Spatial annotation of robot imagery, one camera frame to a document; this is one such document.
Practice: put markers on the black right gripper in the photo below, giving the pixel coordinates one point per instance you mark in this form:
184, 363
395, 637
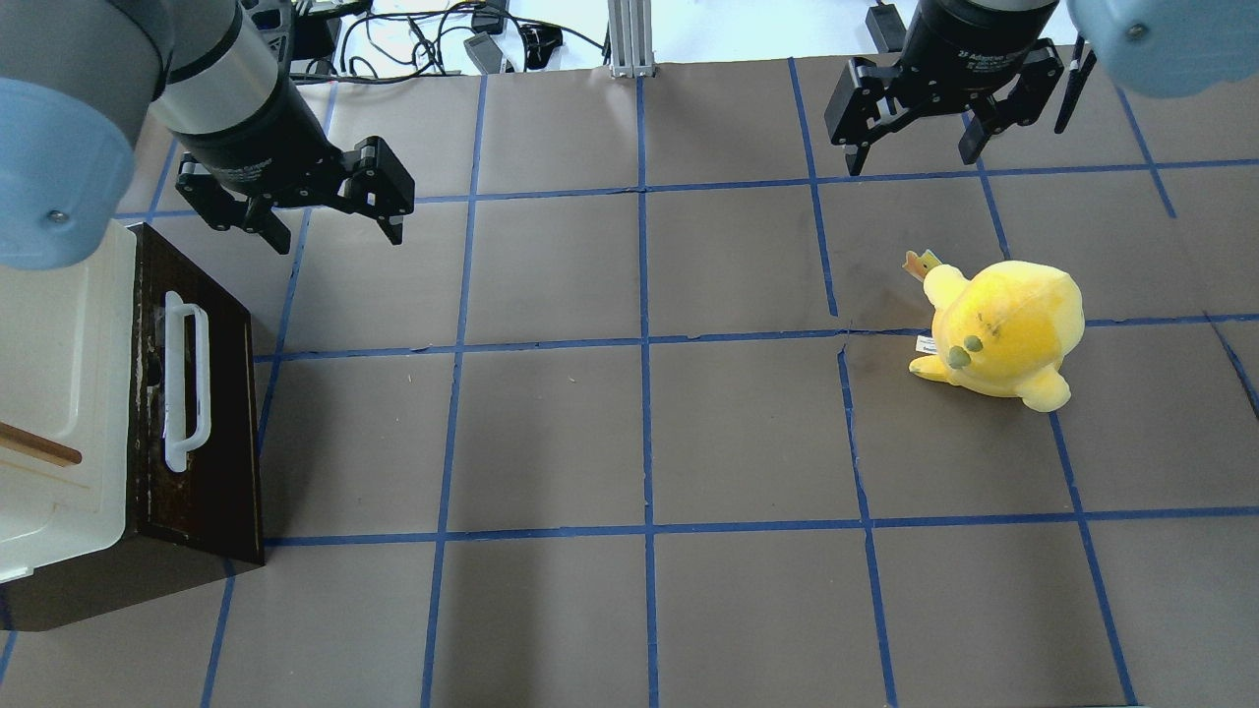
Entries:
969, 44

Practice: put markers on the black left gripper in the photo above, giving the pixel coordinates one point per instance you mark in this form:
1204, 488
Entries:
248, 141

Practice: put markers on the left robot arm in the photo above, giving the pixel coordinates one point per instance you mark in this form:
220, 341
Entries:
80, 78

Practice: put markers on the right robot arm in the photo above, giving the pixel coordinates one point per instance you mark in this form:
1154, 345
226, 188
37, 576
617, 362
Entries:
1162, 49

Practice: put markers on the black power adapter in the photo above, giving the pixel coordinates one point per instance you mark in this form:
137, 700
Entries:
487, 56

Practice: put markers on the yellow plush toy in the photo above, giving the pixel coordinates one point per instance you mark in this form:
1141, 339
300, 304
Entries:
1003, 333

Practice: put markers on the cream cabinet box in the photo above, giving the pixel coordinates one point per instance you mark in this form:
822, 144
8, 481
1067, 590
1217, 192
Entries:
66, 367

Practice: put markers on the aluminium frame post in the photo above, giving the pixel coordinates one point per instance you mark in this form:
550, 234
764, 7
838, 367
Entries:
631, 53

